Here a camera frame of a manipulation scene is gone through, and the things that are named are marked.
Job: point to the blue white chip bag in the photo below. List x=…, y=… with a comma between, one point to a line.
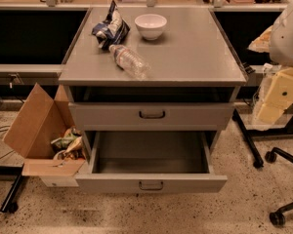
x=113, y=30

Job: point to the black table leg right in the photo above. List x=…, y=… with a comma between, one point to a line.
x=286, y=131

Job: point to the grey drawer cabinet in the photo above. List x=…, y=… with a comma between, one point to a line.
x=191, y=62

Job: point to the clear plastic water bottle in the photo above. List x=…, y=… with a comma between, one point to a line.
x=130, y=61

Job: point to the black table leg left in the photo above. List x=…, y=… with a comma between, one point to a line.
x=10, y=204

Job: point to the white ceramic bowl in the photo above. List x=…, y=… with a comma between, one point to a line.
x=150, y=26

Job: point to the grey drawer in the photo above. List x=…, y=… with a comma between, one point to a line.
x=150, y=116
x=149, y=162

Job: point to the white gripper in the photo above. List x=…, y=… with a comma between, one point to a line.
x=287, y=39

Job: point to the grey top drawer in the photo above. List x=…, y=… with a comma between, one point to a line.
x=150, y=116

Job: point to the black table leg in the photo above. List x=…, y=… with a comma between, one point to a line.
x=10, y=204
x=286, y=131

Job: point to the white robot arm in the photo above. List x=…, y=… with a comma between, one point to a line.
x=281, y=43

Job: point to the crumpled snack wrappers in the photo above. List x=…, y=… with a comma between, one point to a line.
x=70, y=146

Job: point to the brown cardboard box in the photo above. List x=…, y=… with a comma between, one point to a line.
x=41, y=120

